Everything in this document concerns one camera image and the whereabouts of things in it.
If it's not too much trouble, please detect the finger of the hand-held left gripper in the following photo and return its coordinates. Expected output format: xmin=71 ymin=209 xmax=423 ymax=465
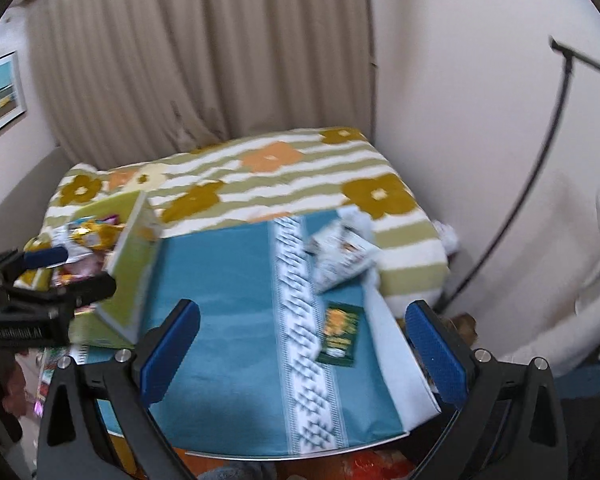
xmin=0 ymin=274 xmax=117 ymax=318
xmin=0 ymin=246 xmax=75 ymax=287

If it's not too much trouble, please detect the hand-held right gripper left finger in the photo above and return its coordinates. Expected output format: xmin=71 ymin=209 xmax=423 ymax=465
xmin=36 ymin=299 xmax=202 ymax=480

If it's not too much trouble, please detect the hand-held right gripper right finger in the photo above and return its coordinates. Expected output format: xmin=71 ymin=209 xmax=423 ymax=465
xmin=404 ymin=299 xmax=569 ymax=480

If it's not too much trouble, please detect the gold snack packet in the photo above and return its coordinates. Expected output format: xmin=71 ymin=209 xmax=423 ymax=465
xmin=66 ymin=216 xmax=127 ymax=252

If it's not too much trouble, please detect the yellow-green cardboard box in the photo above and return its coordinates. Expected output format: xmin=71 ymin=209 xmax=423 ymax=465
xmin=24 ymin=190 xmax=163 ymax=350

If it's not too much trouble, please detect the person's left hand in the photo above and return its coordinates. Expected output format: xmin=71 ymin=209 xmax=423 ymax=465
xmin=0 ymin=349 xmax=29 ymax=412

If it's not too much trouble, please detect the white paper sheet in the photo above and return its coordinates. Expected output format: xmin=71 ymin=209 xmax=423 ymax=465
xmin=362 ymin=287 xmax=443 ymax=433

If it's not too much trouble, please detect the teal patterned tablecloth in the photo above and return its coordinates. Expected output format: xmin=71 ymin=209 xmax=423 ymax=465
xmin=80 ymin=211 xmax=412 ymax=456

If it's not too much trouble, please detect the dark green snack packet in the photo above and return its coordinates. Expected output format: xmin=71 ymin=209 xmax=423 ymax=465
xmin=314 ymin=301 xmax=364 ymax=369

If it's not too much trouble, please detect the orange red bag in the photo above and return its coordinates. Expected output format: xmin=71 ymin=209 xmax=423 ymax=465
xmin=322 ymin=451 xmax=413 ymax=480

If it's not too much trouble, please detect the grey white snack packet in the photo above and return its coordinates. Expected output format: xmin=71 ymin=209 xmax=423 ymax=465
xmin=307 ymin=220 xmax=382 ymax=295
xmin=336 ymin=204 xmax=377 ymax=235

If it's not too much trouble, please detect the person's white garment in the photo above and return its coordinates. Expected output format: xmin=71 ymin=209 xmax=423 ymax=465
xmin=500 ymin=157 xmax=600 ymax=380

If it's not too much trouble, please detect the beige curtain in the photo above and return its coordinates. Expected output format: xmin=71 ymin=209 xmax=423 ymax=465
xmin=27 ymin=0 xmax=378 ymax=163

